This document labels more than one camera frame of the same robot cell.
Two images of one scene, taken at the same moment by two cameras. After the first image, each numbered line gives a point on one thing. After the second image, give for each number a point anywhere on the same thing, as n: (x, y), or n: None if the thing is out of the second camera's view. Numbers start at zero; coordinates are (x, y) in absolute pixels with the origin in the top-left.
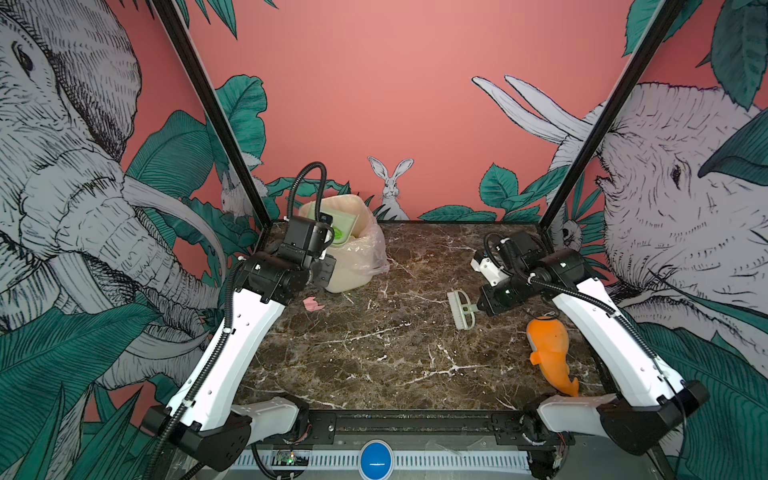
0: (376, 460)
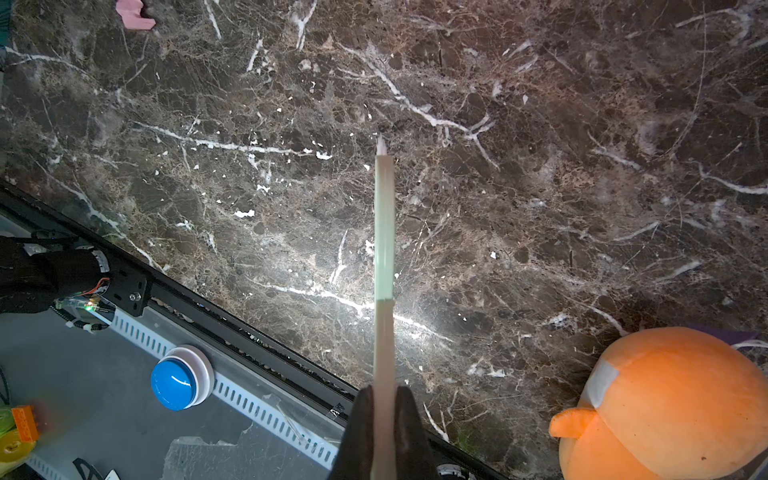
0: (184, 378)
